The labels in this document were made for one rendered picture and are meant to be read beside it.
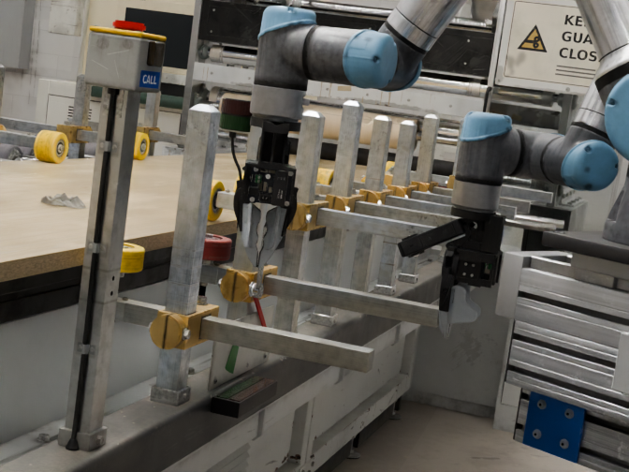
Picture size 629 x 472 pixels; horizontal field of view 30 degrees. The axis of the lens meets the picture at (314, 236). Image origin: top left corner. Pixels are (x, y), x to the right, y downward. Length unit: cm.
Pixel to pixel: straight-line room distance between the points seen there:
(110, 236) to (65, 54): 1054
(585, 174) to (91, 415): 78
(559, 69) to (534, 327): 278
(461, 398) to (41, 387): 301
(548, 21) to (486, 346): 126
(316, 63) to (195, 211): 28
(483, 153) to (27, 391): 78
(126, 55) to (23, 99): 1076
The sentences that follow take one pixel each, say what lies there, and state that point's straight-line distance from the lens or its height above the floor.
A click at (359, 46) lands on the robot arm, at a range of 156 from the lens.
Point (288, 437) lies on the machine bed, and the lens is 321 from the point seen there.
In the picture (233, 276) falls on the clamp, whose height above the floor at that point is 86.
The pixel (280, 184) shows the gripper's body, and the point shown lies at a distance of 160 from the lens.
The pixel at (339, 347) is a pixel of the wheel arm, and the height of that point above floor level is 82.
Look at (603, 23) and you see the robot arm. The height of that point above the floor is 130.
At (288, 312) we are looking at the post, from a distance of 218.
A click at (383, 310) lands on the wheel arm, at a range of 191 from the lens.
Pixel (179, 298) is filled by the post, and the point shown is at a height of 86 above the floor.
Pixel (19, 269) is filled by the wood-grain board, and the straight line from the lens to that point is 165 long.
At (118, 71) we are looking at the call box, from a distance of 142.
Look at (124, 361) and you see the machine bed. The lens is 207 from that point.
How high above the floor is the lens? 119
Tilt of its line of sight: 7 degrees down
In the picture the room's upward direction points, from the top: 8 degrees clockwise
